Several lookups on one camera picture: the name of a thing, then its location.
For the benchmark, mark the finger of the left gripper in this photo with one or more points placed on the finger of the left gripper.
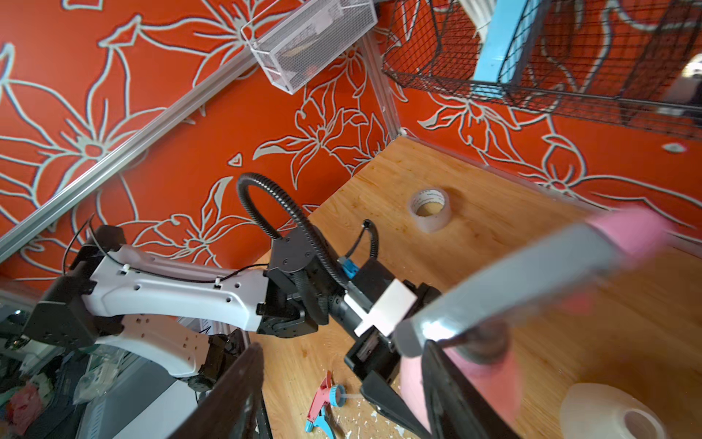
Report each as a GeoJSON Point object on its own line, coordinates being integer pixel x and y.
{"type": "Point", "coordinates": [389, 404]}

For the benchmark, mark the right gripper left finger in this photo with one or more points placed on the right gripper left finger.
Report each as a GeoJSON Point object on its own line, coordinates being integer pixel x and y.
{"type": "Point", "coordinates": [230, 409]}

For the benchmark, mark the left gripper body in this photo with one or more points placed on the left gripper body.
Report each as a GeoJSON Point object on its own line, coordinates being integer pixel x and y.
{"type": "Point", "coordinates": [302, 297]}

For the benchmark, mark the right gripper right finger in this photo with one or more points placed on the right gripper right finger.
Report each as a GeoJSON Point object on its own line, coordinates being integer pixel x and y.
{"type": "Point", "coordinates": [455, 408]}

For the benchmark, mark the pink spray bottle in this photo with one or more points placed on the pink spray bottle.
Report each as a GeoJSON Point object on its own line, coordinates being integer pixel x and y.
{"type": "Point", "coordinates": [499, 383]}

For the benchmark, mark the grey pink spray nozzle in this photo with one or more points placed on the grey pink spray nozzle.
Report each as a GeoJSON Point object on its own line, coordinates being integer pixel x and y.
{"type": "Point", "coordinates": [475, 315]}

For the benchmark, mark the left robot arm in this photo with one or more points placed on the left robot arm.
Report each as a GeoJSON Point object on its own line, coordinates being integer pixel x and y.
{"type": "Point", "coordinates": [190, 319]}

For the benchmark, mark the pink blue spray nozzle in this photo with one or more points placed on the pink blue spray nozzle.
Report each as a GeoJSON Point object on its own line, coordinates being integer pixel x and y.
{"type": "Point", "coordinates": [327, 396]}

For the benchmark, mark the white spray bottle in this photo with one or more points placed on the white spray bottle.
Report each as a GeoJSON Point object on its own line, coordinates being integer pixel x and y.
{"type": "Point", "coordinates": [592, 410]}

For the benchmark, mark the clear tape roll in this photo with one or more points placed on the clear tape roll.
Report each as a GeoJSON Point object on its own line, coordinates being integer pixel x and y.
{"type": "Point", "coordinates": [430, 209]}

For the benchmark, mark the light blue box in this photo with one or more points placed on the light blue box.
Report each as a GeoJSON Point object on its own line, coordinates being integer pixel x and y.
{"type": "Point", "coordinates": [510, 38]}

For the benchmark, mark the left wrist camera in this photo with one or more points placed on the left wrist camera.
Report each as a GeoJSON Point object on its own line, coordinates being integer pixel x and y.
{"type": "Point", "coordinates": [382, 301]}

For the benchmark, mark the clear plastic wall bin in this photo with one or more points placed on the clear plastic wall bin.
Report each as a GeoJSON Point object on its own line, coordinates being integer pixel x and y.
{"type": "Point", "coordinates": [293, 41]}

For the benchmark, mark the black wire basket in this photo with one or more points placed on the black wire basket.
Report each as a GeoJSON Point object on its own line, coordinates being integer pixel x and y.
{"type": "Point", "coordinates": [635, 64]}

